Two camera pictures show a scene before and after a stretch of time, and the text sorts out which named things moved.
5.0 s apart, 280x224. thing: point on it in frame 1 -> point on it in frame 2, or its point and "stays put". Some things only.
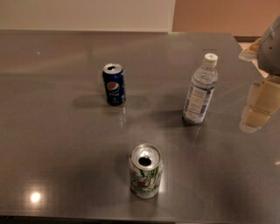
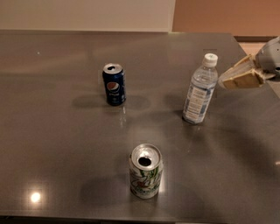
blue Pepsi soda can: (114, 78) stays put
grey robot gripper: (270, 53) -> (269, 59)
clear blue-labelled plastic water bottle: (200, 92) stays put
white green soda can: (146, 171) stays put
